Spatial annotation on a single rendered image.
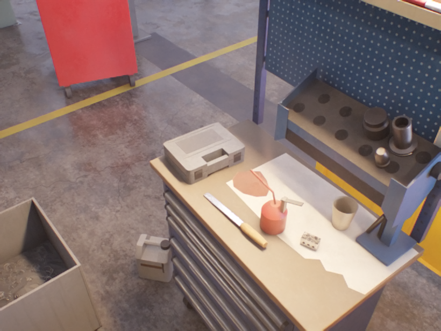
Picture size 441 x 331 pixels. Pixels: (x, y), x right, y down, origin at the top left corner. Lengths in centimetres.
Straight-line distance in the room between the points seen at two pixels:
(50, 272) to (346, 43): 169
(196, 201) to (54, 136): 225
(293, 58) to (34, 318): 147
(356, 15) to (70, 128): 274
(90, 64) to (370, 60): 289
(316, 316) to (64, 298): 114
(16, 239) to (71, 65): 190
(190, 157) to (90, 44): 237
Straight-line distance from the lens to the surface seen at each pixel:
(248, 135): 183
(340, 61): 146
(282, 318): 138
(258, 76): 178
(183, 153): 163
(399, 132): 122
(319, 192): 161
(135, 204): 289
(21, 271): 236
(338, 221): 146
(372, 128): 129
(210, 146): 165
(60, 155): 343
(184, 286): 210
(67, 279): 195
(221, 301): 173
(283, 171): 167
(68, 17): 374
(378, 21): 134
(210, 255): 159
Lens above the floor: 205
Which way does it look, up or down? 41 degrees down
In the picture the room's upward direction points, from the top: straight up
